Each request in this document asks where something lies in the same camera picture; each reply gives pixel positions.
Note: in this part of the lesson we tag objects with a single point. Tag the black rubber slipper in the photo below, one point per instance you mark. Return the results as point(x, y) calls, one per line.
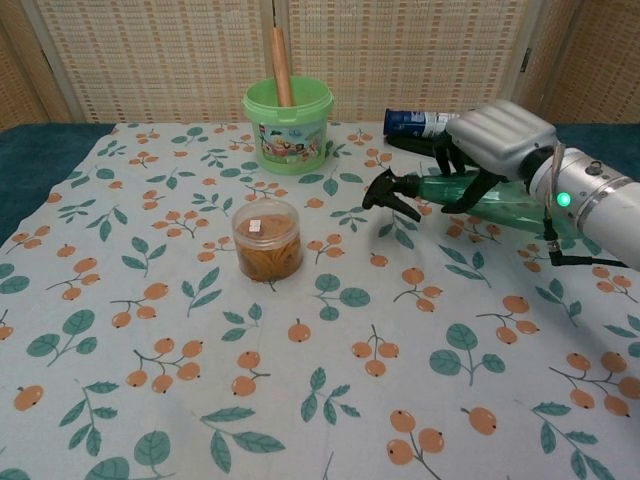
point(415, 145)

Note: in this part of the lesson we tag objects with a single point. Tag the teal table cover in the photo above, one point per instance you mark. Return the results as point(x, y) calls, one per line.
point(35, 150)

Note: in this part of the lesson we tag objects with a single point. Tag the clear jar of rubber bands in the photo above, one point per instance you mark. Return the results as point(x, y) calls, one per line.
point(267, 250)

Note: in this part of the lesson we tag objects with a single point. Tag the wooden rolling pin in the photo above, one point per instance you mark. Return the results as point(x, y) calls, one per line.
point(281, 65)

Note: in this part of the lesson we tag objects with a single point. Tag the blue aerosol can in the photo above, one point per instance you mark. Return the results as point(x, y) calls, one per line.
point(420, 122)

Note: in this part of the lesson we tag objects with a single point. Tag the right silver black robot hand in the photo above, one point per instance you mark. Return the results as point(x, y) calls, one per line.
point(500, 135)

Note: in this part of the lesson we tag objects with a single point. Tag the green spray bottle black trigger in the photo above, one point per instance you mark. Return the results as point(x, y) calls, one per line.
point(435, 187)

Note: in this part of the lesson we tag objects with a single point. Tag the woven bamboo folding screen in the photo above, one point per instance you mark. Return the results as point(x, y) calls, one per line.
point(150, 55)

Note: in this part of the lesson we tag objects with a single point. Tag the fruit and leaf print tablecloth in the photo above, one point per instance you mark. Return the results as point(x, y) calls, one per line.
point(280, 350)

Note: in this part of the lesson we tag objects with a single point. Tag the green plastic toy bucket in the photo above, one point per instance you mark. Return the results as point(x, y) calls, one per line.
point(287, 152)

